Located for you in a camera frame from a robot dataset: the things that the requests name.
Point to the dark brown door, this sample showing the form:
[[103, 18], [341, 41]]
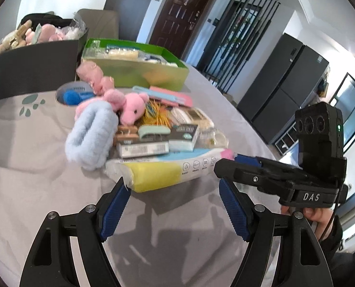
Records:
[[177, 25]]

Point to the colourful rubber band bundle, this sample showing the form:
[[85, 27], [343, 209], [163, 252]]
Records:
[[156, 114]]

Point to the person's right hand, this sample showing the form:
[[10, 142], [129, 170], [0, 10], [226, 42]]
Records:
[[319, 215]]

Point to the dark grey refrigerator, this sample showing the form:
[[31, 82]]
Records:
[[287, 82]]

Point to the black pouch bag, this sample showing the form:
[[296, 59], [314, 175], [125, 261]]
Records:
[[45, 18]]

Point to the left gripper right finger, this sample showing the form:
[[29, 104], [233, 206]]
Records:
[[285, 242]]

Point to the pink plush elephant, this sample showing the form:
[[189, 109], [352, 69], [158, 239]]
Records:
[[131, 106]]

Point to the beige chair right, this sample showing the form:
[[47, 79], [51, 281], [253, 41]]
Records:
[[100, 23]]

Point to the pink flower plush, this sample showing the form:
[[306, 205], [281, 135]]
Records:
[[92, 74]]

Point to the yellow blue tissue pack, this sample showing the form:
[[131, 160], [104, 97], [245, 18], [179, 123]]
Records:
[[154, 173]]

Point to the black slat room divider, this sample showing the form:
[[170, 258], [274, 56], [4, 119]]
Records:
[[235, 39]]

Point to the grey cabinet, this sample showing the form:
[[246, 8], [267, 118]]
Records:
[[131, 14]]

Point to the black storage box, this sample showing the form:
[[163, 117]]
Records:
[[40, 60]]

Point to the light blue fluffy slipper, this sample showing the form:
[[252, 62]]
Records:
[[89, 142]]

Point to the green storage box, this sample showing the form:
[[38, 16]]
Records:
[[135, 64]]

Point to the pink snap wallet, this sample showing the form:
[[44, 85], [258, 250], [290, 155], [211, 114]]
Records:
[[188, 99]]

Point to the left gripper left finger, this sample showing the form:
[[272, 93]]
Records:
[[50, 261]]

